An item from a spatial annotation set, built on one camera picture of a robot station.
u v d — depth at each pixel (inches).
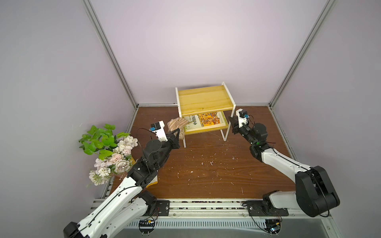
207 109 29.2
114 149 25.2
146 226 28.4
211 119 35.4
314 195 16.2
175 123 26.3
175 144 24.0
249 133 27.3
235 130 29.1
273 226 27.9
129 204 23.5
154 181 32.5
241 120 27.1
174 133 26.0
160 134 23.6
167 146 24.5
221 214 28.6
